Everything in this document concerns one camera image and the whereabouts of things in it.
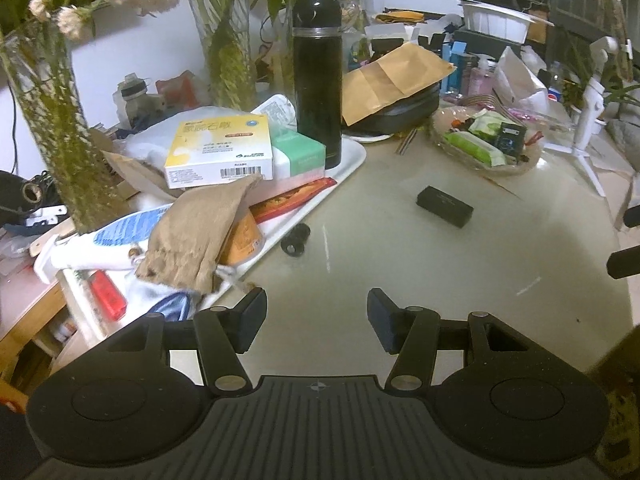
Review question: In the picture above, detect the tall glass vase with plant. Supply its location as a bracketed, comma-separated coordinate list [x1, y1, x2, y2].
[0, 0, 178, 233]

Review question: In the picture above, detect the woven snack basket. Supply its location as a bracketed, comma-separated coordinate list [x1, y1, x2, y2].
[431, 107, 546, 175]

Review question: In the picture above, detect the blue carton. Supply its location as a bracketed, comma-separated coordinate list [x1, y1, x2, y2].
[441, 40, 468, 93]

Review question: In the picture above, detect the white blue tube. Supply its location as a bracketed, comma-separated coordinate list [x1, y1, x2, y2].
[32, 205, 173, 283]

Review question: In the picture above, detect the pink bottle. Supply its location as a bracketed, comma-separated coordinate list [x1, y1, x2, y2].
[470, 57, 496, 96]

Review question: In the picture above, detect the wooden side table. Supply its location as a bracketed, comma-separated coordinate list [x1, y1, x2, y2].
[0, 270, 68, 386]

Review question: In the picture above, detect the red lighter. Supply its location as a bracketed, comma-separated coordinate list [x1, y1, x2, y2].
[89, 270, 127, 321]

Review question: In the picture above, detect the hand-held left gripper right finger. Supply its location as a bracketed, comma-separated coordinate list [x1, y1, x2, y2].
[366, 287, 551, 396]

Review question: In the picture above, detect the black thermos bottle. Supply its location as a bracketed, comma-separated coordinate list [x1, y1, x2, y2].
[291, 0, 344, 171]

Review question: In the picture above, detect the black sachet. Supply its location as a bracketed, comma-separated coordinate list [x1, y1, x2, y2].
[496, 122, 530, 156]

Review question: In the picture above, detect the brown paper sheet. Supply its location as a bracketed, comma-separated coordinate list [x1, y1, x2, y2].
[102, 152, 182, 204]

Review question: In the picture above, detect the black zip case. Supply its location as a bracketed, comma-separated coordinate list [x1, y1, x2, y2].
[342, 80, 442, 133]

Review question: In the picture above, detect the yellow white medicine box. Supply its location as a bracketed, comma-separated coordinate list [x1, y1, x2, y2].
[164, 114, 275, 191]

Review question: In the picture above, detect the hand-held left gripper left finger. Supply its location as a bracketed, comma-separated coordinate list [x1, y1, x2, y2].
[85, 287, 268, 396]

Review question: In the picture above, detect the blue pouch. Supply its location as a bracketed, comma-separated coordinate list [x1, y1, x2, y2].
[150, 290, 196, 323]

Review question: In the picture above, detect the white phone gimbal tripod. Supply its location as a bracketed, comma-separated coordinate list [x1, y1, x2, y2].
[542, 36, 636, 198]

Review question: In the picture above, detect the brown cardboard box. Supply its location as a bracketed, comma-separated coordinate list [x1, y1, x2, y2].
[585, 327, 640, 480]

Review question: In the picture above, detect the small black rectangular case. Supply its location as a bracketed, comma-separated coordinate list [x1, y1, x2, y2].
[416, 185, 475, 229]

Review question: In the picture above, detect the white food container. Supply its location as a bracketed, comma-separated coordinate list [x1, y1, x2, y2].
[456, 0, 556, 45]

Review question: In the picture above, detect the white plastic bag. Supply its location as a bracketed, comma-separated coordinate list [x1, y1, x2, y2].
[492, 46, 551, 111]

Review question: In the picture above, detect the light green packet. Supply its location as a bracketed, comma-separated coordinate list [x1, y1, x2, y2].
[470, 112, 508, 138]

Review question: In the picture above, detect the red brown packet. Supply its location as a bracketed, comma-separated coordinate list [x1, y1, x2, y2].
[155, 71, 208, 111]

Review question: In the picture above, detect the clear sports bottle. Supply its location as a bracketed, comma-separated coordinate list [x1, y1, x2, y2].
[117, 74, 166, 131]

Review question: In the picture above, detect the cola bottle blue label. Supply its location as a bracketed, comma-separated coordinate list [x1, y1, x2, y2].
[547, 62, 566, 106]

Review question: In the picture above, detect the glass vase with green stems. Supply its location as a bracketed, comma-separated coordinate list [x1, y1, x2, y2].
[170, 0, 321, 111]

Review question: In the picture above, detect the crumpled brown paper bag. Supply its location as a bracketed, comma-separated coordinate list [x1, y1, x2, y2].
[135, 174, 263, 295]

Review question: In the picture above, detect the red orange snack packet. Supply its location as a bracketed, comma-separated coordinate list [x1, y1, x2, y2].
[249, 177, 341, 225]

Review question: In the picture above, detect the green white box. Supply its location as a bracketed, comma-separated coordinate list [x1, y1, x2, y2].
[271, 132, 327, 181]

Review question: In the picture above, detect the green wipes packet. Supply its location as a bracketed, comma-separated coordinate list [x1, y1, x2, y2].
[444, 131, 506, 167]

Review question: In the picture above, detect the white plastic tray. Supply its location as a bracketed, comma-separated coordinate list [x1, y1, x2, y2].
[55, 137, 368, 341]

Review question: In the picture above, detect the brown paper envelope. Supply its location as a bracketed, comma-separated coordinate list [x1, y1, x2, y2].
[341, 41, 457, 126]

